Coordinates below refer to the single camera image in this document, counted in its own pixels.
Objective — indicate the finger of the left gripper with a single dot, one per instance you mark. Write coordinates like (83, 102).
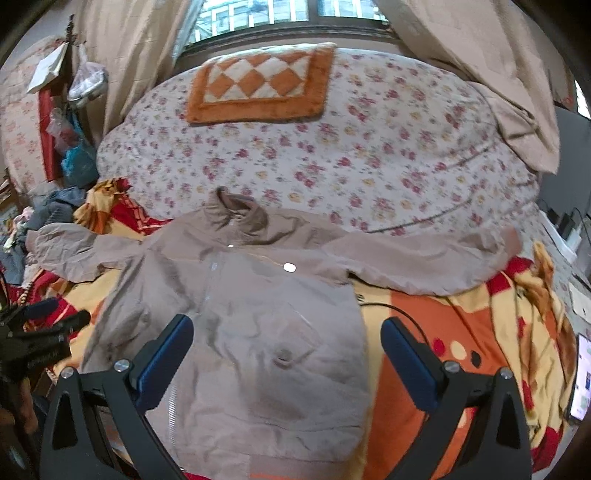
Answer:
(15, 316)
(60, 331)

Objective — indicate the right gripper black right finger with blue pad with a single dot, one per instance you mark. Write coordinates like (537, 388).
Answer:
(497, 444)

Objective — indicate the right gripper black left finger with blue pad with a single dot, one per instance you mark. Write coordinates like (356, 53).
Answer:
(75, 444)

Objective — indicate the beige zip jacket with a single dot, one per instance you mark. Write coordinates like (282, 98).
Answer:
(276, 381)

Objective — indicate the grey blue clothes pile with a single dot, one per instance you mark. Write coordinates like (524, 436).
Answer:
(58, 207)

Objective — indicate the smartphone with lit screen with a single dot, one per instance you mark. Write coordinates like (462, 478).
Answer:
(580, 396)

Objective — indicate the orange red yellow blanket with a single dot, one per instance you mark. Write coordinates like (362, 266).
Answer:
(516, 319)

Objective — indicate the blue plastic bag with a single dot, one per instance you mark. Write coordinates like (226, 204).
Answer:
(79, 165)

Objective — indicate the white paper on bed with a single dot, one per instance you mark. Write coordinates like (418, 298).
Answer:
(581, 304)

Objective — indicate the white power strip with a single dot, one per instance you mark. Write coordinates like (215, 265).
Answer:
(552, 219)

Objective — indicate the black charger plug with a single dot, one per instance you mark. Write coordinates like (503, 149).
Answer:
(566, 226)

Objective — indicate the white plastic bag hanging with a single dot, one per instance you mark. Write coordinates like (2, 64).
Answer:
(90, 80)

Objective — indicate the white hanging paper bag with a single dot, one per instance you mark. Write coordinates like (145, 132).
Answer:
(48, 69)

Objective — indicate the beige curtain left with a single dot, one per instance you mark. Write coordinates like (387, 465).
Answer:
(138, 42)

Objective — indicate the beige curtain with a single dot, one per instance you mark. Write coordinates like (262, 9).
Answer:
(138, 42)
(490, 44)

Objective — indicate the floral quilt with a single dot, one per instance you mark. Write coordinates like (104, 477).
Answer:
(402, 146)

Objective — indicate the orange checkered pillow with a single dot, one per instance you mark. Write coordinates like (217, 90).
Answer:
(276, 83)

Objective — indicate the beige curtain right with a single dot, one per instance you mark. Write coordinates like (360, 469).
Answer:
(490, 44)

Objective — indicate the window with frame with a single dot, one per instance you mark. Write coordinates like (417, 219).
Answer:
(221, 24)

